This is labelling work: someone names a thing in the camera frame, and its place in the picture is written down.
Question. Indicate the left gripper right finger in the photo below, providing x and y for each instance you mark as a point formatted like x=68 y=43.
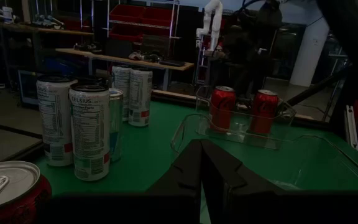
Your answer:
x=225 y=177

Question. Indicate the white round pillar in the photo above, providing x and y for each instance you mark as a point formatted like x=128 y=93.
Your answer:
x=309 y=53

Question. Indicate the green table mat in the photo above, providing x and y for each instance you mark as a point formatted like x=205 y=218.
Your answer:
x=148 y=155

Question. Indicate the white aluminium strip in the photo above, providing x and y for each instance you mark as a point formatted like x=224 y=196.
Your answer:
x=352 y=130

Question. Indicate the clear plastic bin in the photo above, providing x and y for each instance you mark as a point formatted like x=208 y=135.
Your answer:
x=239 y=132
x=306 y=168

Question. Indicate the black bench device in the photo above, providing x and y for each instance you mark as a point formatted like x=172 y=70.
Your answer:
x=87 y=47
x=145 y=57

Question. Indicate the black keyboard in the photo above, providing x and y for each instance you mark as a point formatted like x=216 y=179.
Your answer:
x=172 y=63

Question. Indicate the white Celsius can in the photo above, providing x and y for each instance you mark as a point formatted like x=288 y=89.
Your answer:
x=140 y=96
x=89 y=130
x=54 y=118
x=121 y=93

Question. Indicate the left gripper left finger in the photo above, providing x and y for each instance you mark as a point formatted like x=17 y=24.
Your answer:
x=185 y=177

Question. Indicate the red storage bin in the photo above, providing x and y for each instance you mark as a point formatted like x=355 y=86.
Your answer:
x=157 y=16
x=125 y=33
x=126 y=13

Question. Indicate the red cola can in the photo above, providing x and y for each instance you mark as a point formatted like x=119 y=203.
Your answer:
x=264 y=109
x=222 y=105
x=8 y=186

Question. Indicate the silver blue energy drink can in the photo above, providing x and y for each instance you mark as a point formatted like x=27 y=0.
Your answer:
x=117 y=118

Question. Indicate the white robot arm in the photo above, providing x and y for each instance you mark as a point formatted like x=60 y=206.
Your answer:
x=214 y=18

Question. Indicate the white plastic bottle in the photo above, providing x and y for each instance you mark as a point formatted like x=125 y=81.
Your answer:
x=7 y=15

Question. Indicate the black frame strut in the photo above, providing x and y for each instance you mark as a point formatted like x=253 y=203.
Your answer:
x=315 y=90

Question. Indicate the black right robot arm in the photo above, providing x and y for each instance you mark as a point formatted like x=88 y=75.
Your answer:
x=353 y=31

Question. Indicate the dark computer monitor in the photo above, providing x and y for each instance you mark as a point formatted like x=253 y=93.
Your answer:
x=28 y=88

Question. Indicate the wooden shelf board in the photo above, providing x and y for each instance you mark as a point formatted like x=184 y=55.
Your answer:
x=48 y=30

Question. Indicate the metal shelf rack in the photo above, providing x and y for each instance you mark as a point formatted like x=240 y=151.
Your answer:
x=138 y=24

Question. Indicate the wooden workbench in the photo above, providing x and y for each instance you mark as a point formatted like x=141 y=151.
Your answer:
x=120 y=59

